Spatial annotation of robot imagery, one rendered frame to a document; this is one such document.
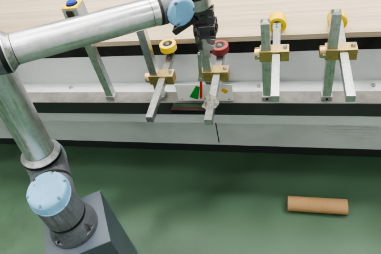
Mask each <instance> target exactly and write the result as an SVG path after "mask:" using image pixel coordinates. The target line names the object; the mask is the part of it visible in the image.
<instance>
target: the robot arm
mask: <svg viewBox="0 0 381 254"><path fill-rule="evenodd" d="M170 23H171V24H172V25H174V27H173V30H172V32H173V33H174V34H175V35H178V34H179V33H181V32H182V31H183V30H185V29H187V28H188V27H189V26H191V25H192V26H193V35H194V38H195V41H196V46H197V48H198V50H199V51H200V53H201V54H202V55H203V56H206V54H205V52H208V51H211V50H213V49H214V46H213V45H214V44H215V40H213V39H216V35H217V32H218V21H217V16H215V15H214V4H211V0H137V1H133V2H129V3H125V4H122V5H118V6H113V7H109V8H107V9H102V10H98V11H94V12H89V13H87V14H83V15H78V16H74V17H71V18H67V19H63V20H59V21H56V22H51V23H48V24H43V25H40V26H36V27H32V28H28V29H24V30H21V31H16V32H12V33H4V32H2V31H0V117H1V119H2V121H3V122H4V124H5V125H6V127H7V129H8V130H9V132H10V134H11V135H12V137H13V139H14V140H15V142H16V144H17V145H18V147H19V148H20V150H21V152H22V154H21V157H20V160H21V163H22V165H23V166H24V168H25V169H26V171H27V172H28V174H29V178H30V181H31V183H30V185H29V187H28V189H27V194H26V198H27V202H28V204H29V206H30V208H31V209H32V210H33V211H34V212H35V213H36V214H37V215H38V216H39V218H40V219H41V220H42V221H43V222H44V223H45V224H46V225H47V226H48V228H49V232H50V237H51V239H52V240H53V242H54V243H55V244H56V245H57V246H59V247H60V248H64V249H72V248H77V247H79V246H81V245H82V244H84V243H85V242H87V241H88V240H89V239H90V238H91V237H92V236H93V234H94V232H95V230H96V228H97V226H98V215H97V213H96V211H95V210H94V208H93V207H92V206H91V205H89V204H87V203H84V202H82V200H81V199H80V198H79V196H78V195H77V192H76V190H75V186H74V182H73V178H72V175H71V171H70V167H69V163H68V160H67V155H66V151H65V149H64V148H63V146H62V145H61V144H60V143H58V142H57V141H56V140H55V139H51V138H50V136H49V134H48V132H47V130H46V128H45V126H44V124H43V122H42V120H41V118H40V116H39V114H38V113H37V111H36V109H35V107H34V105H33V103H32V101H31V99H30V97H29V95H28V93H27V91H26V89H25V87H24V85H23V83H22V81H21V80H20V78H19V76H18V74H17V72H16V70H17V68H18V66H19V65H21V64H24V63H27V62H31V61H35V60H39V59H41V58H45V57H49V56H53V55H55V54H59V53H63V52H67V51H70V50H73V49H78V48H81V47H84V46H88V45H92V44H96V43H99V42H102V41H106V40H110V39H114V38H116V37H120V36H124V35H128V34H130V33H134V32H138V31H142V30H144V29H148V28H153V27H156V26H163V25H166V24H170Z"/></svg>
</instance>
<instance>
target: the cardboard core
mask: <svg viewBox="0 0 381 254"><path fill-rule="evenodd" d="M287 211H300V212H309V213H325V214H341V215H348V200H347V199H338V198H319V197H301V196H288V197H287Z"/></svg>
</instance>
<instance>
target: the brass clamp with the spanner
mask: <svg viewBox="0 0 381 254"><path fill-rule="evenodd" d="M223 66H224V65H212V70H211V71H203V67H202V75H203V76H204V80H203V81H212V78H213V74H220V76H221V81H229V78H230V68H229V65H226V66H227V70H223Z"/></svg>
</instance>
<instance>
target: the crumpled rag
mask: <svg viewBox="0 0 381 254"><path fill-rule="evenodd" d="M216 98H217V97H216V96H214V95H213V94H212V93H208V95H207V96H206V97H204V103H203V105H202V107H203V108H205V109H209V108H210V107H212V108H216V107H217V106H218V105H219V100H217V99H216Z"/></svg>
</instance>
